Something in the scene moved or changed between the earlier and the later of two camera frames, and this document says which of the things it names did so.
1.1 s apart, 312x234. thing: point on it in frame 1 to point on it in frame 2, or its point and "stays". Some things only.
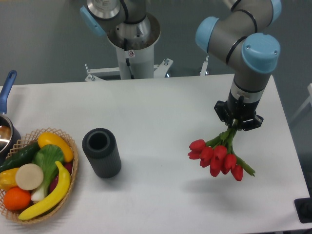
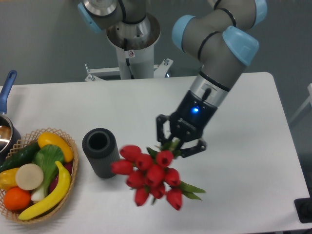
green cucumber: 25,155 stays
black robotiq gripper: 239,109 to 187,122
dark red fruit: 68,166 stays
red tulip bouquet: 217,153 to 147,174
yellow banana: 52,202 stays
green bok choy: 46,157 stays
